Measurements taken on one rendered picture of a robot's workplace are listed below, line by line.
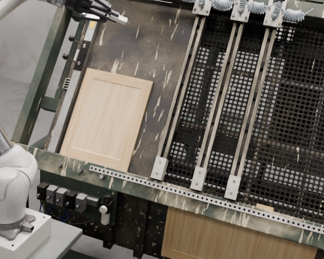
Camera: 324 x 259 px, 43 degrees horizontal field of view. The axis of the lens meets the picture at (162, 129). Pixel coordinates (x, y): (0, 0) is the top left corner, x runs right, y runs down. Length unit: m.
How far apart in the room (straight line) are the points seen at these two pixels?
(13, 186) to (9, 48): 4.93
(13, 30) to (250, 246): 4.97
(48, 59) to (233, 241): 1.62
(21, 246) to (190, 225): 1.10
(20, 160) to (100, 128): 0.63
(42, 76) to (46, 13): 3.51
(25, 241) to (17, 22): 4.87
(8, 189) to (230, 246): 1.40
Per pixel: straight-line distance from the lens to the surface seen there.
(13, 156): 2.01
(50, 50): 2.73
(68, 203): 2.38
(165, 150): 2.29
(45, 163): 2.53
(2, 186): 1.86
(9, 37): 6.62
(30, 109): 2.66
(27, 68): 6.54
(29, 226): 1.96
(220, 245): 2.65
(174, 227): 2.65
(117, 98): 2.49
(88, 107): 2.53
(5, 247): 1.92
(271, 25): 2.45
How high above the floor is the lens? 2.07
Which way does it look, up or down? 23 degrees down
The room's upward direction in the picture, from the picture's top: 7 degrees clockwise
